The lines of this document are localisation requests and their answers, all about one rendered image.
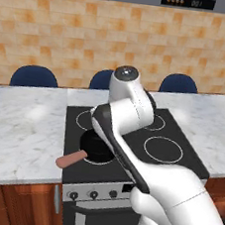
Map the blue chair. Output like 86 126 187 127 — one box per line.
87 67 116 92
158 70 201 97
9 62 60 93

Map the black stove knob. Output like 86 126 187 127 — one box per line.
88 189 100 200
68 191 79 202
108 189 119 200

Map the black and silver stove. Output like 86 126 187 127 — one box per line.
52 96 218 225

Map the silver cupboard handle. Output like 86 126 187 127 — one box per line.
51 183 64 215

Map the black pan with brown handle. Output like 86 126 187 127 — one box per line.
54 125 119 175

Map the wooden cupboard door with handle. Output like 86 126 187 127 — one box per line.
0 176 69 225

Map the silver oven door handle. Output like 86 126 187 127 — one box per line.
67 197 135 222

